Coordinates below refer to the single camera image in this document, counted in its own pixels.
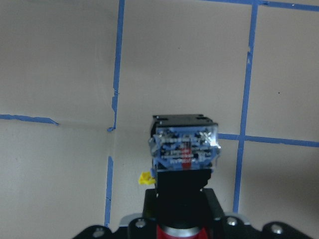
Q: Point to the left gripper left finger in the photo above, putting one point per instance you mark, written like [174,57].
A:
[104,232]

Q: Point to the red push button switch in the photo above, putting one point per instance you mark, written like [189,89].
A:
[184,149]

